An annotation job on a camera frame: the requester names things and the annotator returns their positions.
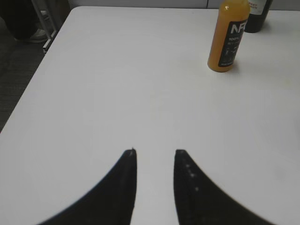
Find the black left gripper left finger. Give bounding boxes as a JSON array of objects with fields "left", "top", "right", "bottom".
[{"left": 42, "top": 149, "right": 137, "bottom": 225}]

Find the metal frame leg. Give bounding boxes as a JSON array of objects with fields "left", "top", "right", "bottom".
[{"left": 31, "top": 0, "right": 58, "bottom": 54}]

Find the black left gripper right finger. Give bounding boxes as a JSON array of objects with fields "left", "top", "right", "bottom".
[{"left": 174, "top": 150, "right": 269, "bottom": 225}]

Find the dark red wine bottle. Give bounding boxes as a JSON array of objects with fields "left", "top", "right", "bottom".
[{"left": 245, "top": 0, "right": 273, "bottom": 33}]

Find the grey white shoe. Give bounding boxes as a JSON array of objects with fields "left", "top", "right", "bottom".
[{"left": 14, "top": 29, "right": 48, "bottom": 44}]

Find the NFC orange juice bottle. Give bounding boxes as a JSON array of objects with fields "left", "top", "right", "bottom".
[{"left": 208, "top": 0, "right": 250, "bottom": 72}]

